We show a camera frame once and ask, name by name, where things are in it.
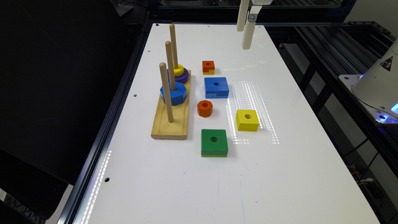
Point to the small orange square block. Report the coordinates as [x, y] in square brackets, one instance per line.
[208, 67]

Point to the orange octagonal block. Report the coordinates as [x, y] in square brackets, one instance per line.
[204, 108]

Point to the yellow square block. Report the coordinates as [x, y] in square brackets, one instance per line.
[247, 120]

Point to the blue square block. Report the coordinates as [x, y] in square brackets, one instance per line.
[216, 87]

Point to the wooden peg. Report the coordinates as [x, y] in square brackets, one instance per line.
[166, 88]
[168, 47]
[174, 45]

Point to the front wooden peg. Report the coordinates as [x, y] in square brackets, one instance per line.
[166, 88]

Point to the middle wooden peg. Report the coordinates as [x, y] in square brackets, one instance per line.
[168, 47]

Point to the rear wooden peg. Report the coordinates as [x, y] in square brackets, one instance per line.
[174, 45]

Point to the wooden peg base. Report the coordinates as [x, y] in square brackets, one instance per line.
[177, 130]

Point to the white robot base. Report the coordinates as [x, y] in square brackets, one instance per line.
[376, 89]

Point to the green square block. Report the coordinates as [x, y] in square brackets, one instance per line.
[214, 143]

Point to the blue octagonal block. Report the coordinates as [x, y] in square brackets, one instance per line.
[179, 95]

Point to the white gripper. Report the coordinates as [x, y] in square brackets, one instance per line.
[248, 25]

